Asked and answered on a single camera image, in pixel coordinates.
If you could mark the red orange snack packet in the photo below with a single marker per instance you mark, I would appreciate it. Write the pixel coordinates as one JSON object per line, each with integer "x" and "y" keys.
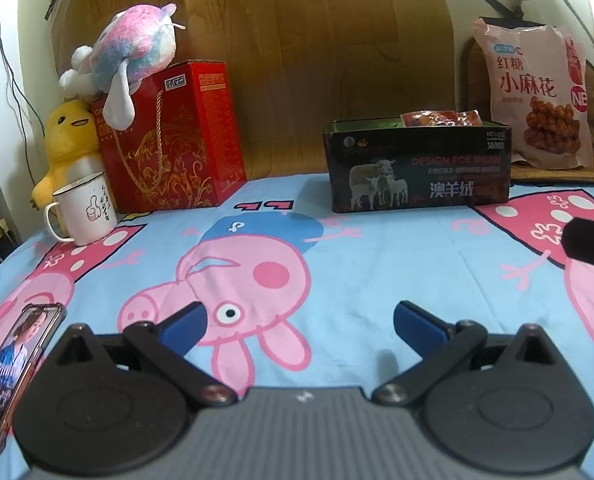
{"x": 427, "y": 119}

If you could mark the red gift box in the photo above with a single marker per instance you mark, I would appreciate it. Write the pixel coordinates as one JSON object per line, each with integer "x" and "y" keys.
{"x": 187, "y": 145}

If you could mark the cartoon pig printed blanket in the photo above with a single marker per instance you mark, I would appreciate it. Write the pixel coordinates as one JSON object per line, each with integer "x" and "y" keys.
{"x": 377, "y": 260}

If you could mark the large pink snack bag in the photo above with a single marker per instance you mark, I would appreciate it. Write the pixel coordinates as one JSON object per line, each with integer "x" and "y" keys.
{"x": 527, "y": 85}

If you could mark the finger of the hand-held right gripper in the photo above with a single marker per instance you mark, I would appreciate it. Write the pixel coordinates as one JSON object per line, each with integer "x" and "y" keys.
{"x": 592, "y": 247}

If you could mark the yellow duck plush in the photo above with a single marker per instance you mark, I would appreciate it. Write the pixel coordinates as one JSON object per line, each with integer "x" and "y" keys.
{"x": 69, "y": 130}

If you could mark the black printed box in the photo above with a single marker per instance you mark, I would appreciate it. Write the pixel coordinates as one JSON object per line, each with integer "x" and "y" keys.
{"x": 427, "y": 175}

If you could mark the wood grain board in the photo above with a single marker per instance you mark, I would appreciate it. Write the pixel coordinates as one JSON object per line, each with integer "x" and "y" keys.
{"x": 302, "y": 60}

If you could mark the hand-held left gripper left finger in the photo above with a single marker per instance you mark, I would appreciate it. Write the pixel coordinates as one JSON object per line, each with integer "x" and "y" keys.
{"x": 184, "y": 325}

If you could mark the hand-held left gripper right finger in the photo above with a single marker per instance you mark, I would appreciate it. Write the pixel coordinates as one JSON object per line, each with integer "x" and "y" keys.
{"x": 417, "y": 325}

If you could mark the white enamel mug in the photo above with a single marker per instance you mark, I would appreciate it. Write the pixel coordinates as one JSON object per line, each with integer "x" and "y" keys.
{"x": 87, "y": 210}

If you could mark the pastel plush toy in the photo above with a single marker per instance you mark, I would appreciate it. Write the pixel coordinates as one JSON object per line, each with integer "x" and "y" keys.
{"x": 132, "y": 45}

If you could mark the black tape strip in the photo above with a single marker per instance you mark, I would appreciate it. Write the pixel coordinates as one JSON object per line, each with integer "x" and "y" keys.
{"x": 53, "y": 6}
{"x": 497, "y": 4}

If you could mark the smartphone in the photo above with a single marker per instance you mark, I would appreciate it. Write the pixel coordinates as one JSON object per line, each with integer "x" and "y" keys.
{"x": 12, "y": 370}

